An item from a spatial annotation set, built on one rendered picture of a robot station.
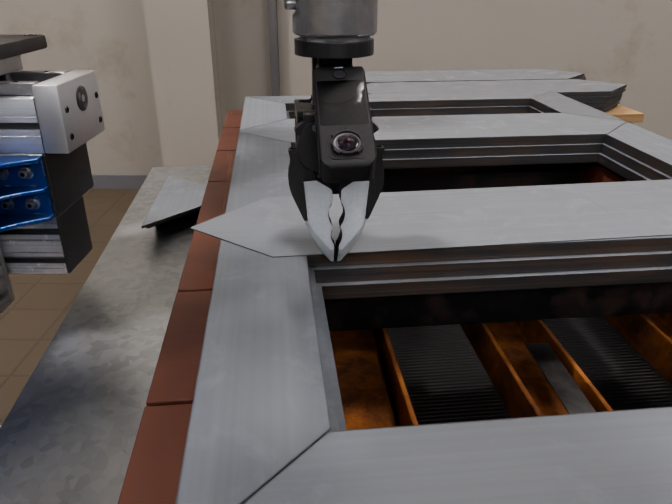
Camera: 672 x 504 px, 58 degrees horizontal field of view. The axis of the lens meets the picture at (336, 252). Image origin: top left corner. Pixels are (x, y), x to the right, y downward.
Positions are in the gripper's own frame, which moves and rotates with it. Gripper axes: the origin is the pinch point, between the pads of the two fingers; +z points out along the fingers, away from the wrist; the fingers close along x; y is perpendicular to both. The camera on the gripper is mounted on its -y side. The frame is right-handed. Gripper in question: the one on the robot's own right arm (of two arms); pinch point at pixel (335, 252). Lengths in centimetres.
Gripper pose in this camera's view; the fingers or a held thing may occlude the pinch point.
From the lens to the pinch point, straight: 60.1
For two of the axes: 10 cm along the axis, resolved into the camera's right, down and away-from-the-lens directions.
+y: -1.0, -4.2, 9.0
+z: 0.0, 9.1, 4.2
